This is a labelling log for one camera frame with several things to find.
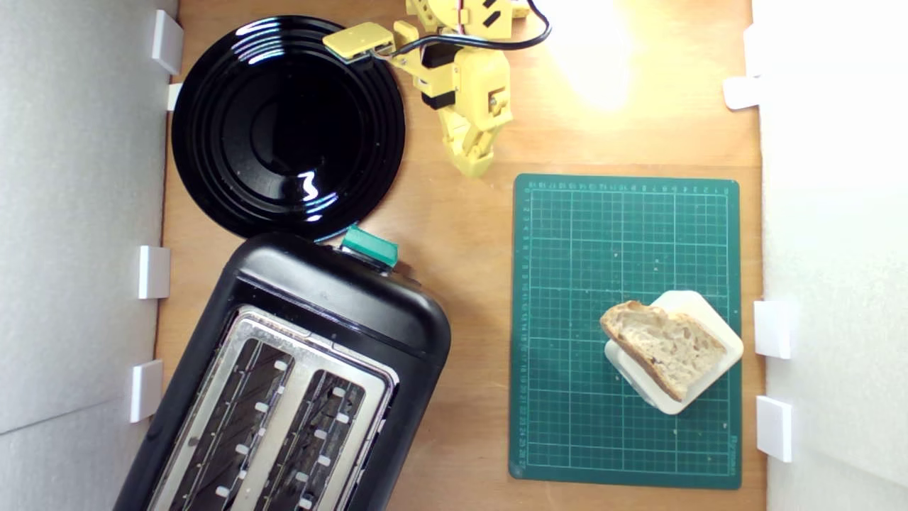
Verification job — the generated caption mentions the brown bread slice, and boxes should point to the brown bread slice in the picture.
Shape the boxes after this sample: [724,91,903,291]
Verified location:
[599,300,729,403]

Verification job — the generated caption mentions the green toaster lever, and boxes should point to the green toaster lever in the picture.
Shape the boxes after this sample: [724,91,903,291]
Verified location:
[340,224,399,269]

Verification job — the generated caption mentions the black two-slot toaster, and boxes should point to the black two-slot toaster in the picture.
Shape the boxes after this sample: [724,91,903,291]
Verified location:
[113,231,453,511]

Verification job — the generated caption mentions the green cutting mat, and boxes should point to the green cutting mat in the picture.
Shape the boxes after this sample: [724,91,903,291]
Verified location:
[509,173,743,490]

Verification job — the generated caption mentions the black round plate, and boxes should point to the black round plate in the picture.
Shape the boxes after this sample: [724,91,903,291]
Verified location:
[171,15,406,241]

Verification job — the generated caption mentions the white square block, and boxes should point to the white square block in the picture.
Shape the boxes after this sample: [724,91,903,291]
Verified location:
[604,290,745,416]

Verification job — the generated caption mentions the black cable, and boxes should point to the black cable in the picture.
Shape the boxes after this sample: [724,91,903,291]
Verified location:
[365,0,553,65]

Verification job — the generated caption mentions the yellow wrist camera housing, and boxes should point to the yellow wrist camera housing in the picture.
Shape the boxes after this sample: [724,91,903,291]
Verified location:
[323,21,396,66]

